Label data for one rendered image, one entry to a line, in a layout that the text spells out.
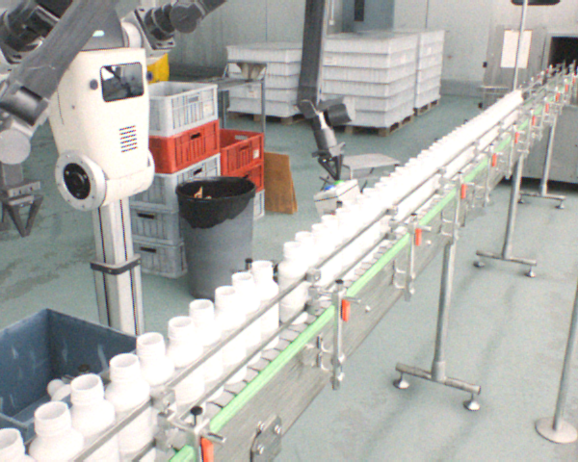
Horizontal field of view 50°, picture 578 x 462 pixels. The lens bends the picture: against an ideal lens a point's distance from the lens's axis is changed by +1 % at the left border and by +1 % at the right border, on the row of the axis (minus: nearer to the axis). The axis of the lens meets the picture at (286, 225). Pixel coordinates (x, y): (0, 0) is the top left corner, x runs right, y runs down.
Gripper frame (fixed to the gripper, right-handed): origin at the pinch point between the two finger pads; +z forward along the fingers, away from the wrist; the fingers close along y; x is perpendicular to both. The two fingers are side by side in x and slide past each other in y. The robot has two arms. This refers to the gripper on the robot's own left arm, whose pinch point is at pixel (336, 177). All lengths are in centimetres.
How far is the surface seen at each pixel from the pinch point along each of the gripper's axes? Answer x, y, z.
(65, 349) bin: 41, -74, 15
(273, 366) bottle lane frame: -17, -76, 20
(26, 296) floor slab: 241, 48, 34
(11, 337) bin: 43, -84, 7
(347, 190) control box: -4.0, -3.6, 3.7
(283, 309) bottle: -13, -63, 15
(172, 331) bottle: -18, -96, 4
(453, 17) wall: 206, 961, -93
